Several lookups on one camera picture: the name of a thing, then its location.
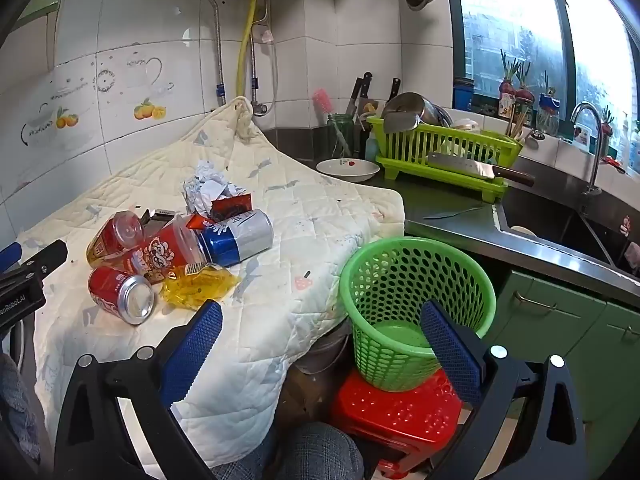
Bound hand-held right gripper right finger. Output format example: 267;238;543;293
420;300;590;480

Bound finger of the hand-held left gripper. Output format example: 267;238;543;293
0;242;24;274
0;239;69;294

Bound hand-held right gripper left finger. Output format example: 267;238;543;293
52;300;226;480

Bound red and gold can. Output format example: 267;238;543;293
86;210;147;268

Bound yellow plastic wrapper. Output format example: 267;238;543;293
161;264;242;311

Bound red soda can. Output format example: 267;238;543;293
88;266;157;326

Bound green plastic basket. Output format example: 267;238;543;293
339;236;497;393

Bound red cartoon print cup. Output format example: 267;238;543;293
127;217;208;283

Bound black cardboard box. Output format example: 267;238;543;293
140;207;176;233

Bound blue and silver can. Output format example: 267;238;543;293
197;208;275;268

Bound small orange packet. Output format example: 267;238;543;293
185;212;221;233

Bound dark red snack wrapper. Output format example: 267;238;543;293
207;192;253;223

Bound white paper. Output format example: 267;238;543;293
182;160;248;213

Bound red plastic stool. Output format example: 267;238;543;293
327;367;463;480

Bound grey knit cloth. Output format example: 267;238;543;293
0;352;43;466

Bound dark metal pot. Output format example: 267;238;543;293
295;320;353;376

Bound green cabinet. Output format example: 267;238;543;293
480;265;640;480

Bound person's leg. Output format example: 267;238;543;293
210;421;366;480

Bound steel sink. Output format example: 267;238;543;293
500;180;640;281

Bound cream quilted blanket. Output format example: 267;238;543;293
10;95;406;448

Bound white plate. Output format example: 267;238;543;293
316;157;381;183

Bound green dish rack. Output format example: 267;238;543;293
367;115;523;204

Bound chopsticks in holder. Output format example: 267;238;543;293
505;107;531;141

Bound green glass jar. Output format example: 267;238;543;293
327;112;356;158

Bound steel pot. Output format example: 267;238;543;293
382;91;453;133

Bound blue container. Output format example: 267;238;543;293
452;77;476;111

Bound sprouting onion plant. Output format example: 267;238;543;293
537;72;561;136
497;50;518;118
515;60;536;126

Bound steel faucet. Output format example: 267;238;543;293
570;101;606;196

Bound pink bottle brush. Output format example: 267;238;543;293
312;87;351;156

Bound window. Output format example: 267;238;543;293
447;0;640;126

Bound cleaver with wooden handle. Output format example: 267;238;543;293
427;151;536;188

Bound corrugated metal hose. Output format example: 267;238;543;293
202;0;226;108

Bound large black handled knife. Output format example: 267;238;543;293
345;71;373;116

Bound thin metal hose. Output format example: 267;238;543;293
249;0;281;117

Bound yellow gas hose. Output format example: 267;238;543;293
235;0;260;103

